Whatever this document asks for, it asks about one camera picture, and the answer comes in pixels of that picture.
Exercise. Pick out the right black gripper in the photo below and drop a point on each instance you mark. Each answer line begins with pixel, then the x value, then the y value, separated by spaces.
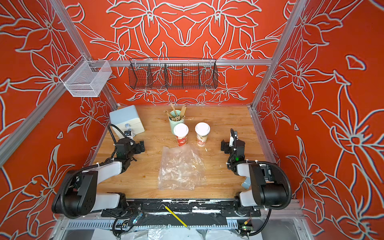
pixel 226 146

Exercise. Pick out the clear plastic hanging bin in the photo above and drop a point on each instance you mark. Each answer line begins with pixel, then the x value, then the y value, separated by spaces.
pixel 84 80

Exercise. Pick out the cream milk tea cup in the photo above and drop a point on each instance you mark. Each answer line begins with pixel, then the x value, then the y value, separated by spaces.
pixel 202 130

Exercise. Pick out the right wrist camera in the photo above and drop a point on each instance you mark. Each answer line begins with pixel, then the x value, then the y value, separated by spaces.
pixel 233 138

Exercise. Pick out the white drawer box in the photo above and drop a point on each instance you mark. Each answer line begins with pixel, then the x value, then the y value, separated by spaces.
pixel 127 119

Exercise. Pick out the green chopstick holder cup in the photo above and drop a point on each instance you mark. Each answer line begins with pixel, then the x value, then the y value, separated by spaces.
pixel 174 123

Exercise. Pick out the red milk tea cup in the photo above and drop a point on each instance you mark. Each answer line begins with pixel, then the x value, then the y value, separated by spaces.
pixel 181 131

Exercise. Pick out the yellow pencil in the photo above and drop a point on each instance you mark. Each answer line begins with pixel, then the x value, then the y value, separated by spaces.
pixel 176 217

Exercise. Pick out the clear plastic carrier bag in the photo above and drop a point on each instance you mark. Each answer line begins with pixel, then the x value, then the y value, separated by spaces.
pixel 182 168

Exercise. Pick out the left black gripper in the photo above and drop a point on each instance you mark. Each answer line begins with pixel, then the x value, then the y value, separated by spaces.
pixel 137 146

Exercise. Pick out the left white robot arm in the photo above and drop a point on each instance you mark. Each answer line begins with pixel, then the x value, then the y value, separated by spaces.
pixel 78 195

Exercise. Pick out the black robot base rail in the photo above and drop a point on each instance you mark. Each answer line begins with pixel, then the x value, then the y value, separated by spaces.
pixel 223 207

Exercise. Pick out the black wire basket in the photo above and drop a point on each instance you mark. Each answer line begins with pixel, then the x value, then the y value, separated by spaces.
pixel 173 74

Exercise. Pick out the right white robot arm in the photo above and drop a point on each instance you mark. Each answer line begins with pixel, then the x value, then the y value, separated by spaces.
pixel 269 185

